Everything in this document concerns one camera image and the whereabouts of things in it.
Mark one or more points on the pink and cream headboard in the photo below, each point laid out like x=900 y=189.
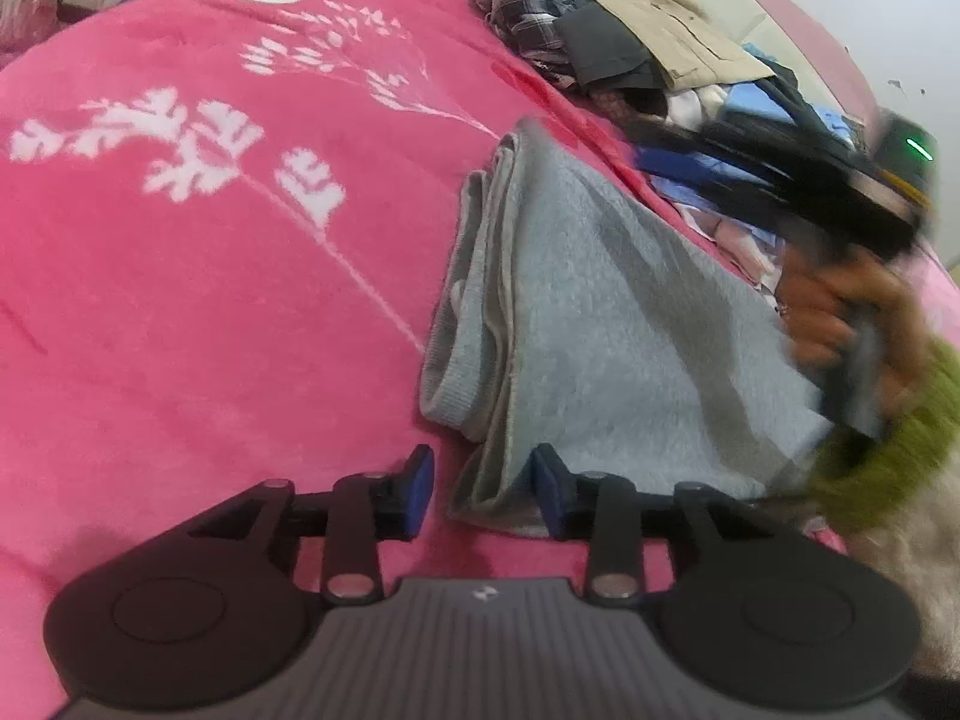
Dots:
x=825 y=37

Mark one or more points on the pink floral bed blanket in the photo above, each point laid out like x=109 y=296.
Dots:
x=187 y=300

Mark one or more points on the dark grey garment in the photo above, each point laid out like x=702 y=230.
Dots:
x=600 y=45

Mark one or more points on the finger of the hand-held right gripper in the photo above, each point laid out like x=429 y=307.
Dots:
x=675 y=161

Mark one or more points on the dark navy garment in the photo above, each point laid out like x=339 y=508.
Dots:
x=795 y=101

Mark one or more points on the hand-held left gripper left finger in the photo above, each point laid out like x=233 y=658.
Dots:
x=420 y=480

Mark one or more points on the khaki pants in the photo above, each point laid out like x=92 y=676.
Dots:
x=675 y=30

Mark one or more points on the pale peach garment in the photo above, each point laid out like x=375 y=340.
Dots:
x=739 y=247

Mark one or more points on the person's right hand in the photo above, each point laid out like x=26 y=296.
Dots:
x=817 y=307

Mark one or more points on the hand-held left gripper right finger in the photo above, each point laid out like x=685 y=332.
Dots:
x=547 y=484

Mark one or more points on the grey sweatshirt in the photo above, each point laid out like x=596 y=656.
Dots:
x=600 y=330

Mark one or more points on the light blue shirt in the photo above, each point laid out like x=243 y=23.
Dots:
x=750 y=97

